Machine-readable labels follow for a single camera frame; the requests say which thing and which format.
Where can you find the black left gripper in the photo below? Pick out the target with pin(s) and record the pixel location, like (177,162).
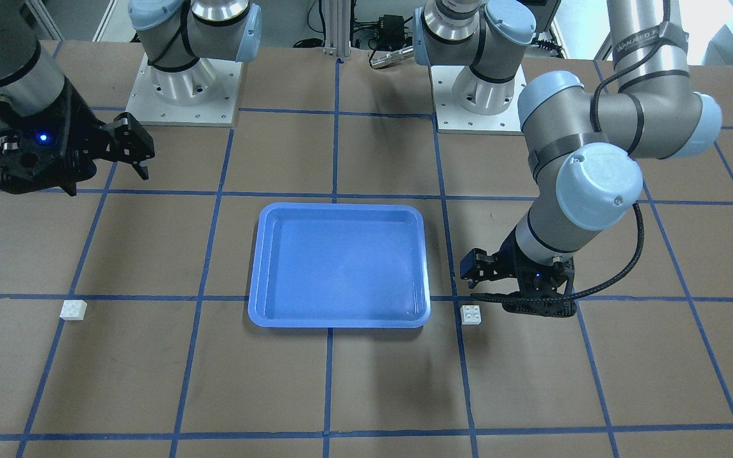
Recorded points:
(505,263)

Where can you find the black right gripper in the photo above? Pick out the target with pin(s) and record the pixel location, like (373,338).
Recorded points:
(81,137)

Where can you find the white block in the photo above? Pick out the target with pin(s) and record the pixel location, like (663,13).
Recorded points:
(470,314)
(73,310)

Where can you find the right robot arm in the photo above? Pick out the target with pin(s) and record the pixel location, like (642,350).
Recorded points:
(175,36)

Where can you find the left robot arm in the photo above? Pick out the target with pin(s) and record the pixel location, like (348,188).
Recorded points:
(583,147)

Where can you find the blue plastic tray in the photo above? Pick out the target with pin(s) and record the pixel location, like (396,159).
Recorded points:
(318,265)

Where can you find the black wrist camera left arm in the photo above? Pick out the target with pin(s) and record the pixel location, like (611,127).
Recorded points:
(478,266)

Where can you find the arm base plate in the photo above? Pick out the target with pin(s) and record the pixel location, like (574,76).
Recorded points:
(467,105)
(204,96)

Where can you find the aluminium frame post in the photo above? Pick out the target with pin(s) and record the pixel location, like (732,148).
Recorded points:
(337,27)

